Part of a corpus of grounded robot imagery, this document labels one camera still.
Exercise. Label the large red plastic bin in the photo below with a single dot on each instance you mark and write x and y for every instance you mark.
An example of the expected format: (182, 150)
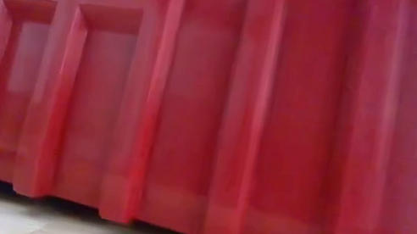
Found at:
(213, 92)

